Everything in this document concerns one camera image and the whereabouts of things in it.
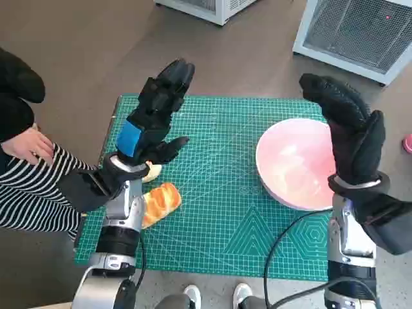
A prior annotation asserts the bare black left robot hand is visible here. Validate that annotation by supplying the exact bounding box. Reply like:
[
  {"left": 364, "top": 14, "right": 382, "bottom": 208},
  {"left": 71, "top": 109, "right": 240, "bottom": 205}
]
[{"left": 115, "top": 58, "right": 196, "bottom": 165}]

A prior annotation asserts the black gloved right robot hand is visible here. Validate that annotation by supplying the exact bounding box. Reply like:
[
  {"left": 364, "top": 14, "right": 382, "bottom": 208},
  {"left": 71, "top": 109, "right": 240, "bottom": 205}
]
[{"left": 299, "top": 73, "right": 386, "bottom": 187}]

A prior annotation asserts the round pale bread bun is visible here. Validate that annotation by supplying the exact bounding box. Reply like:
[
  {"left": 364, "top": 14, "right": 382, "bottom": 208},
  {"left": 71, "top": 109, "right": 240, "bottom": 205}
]
[{"left": 141, "top": 162, "right": 162, "bottom": 183}]

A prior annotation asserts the pink bowl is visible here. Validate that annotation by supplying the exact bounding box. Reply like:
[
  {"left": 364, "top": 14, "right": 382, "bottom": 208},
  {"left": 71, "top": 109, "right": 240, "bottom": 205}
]
[{"left": 256, "top": 118, "right": 339, "bottom": 212}]

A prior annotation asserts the long orange bread loaf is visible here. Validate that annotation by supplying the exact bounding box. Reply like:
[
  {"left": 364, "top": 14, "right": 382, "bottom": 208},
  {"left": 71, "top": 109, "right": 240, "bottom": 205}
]
[{"left": 141, "top": 182, "right": 183, "bottom": 230}]

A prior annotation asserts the green cutting mat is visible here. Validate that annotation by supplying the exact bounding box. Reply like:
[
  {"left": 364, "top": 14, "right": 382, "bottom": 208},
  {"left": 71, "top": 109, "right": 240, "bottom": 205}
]
[{"left": 73, "top": 93, "right": 335, "bottom": 283}]

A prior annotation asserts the large white mesh cabinet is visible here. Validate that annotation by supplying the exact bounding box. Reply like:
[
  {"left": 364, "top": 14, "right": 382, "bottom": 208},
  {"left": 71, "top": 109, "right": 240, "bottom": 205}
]
[{"left": 292, "top": 0, "right": 412, "bottom": 87}]

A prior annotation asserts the person's hand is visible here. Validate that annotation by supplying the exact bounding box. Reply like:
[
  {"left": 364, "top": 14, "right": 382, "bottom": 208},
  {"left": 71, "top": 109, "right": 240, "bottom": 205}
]
[{"left": 1, "top": 127, "right": 55, "bottom": 165}]

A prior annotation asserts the white louvred cabinet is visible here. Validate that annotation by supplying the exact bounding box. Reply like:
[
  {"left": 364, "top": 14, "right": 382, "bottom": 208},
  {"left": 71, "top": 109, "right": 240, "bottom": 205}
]
[{"left": 153, "top": 0, "right": 255, "bottom": 27}]

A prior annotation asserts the seated person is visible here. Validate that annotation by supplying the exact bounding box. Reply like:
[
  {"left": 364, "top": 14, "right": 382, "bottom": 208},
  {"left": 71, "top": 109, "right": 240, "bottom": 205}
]
[{"left": 0, "top": 47, "right": 97, "bottom": 241}]

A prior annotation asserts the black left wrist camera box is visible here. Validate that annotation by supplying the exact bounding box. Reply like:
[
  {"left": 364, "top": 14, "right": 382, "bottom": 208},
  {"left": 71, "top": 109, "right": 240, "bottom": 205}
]
[{"left": 57, "top": 169, "right": 123, "bottom": 213}]

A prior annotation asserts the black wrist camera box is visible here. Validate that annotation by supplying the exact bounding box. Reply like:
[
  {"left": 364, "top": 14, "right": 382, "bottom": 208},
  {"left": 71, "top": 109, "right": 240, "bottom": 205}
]
[
  {"left": 353, "top": 189, "right": 412, "bottom": 257},
  {"left": 57, "top": 169, "right": 123, "bottom": 213}
]

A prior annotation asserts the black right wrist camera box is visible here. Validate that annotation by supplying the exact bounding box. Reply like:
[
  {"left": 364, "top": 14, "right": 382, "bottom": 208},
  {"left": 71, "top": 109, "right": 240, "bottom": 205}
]
[{"left": 353, "top": 189, "right": 412, "bottom": 257}]

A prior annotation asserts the long black robot cable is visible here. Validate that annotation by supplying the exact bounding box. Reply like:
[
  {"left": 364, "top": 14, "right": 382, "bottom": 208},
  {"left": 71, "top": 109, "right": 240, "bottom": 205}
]
[{"left": 263, "top": 211, "right": 334, "bottom": 309}]

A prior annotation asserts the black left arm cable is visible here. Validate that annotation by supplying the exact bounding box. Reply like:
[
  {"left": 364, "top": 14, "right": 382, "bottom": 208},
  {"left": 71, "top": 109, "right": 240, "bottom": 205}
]
[{"left": 130, "top": 230, "right": 147, "bottom": 294}]

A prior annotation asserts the black right arm cable loop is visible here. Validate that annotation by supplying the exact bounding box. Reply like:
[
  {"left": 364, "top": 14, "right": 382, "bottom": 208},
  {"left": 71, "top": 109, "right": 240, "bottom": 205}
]
[{"left": 267, "top": 277, "right": 382, "bottom": 309}]

